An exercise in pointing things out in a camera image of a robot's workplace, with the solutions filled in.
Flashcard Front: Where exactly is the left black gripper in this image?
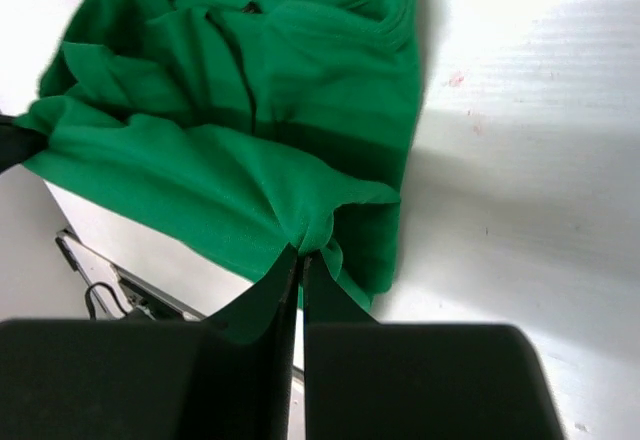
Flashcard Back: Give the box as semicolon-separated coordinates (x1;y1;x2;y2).
0;114;48;173

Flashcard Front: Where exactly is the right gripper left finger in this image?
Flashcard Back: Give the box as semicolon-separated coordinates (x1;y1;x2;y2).
1;250;298;439

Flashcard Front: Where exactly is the green t shirt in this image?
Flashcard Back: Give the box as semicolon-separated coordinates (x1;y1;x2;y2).
15;0;423;310

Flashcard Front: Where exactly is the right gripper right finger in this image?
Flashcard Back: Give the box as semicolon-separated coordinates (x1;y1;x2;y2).
301;254;564;439

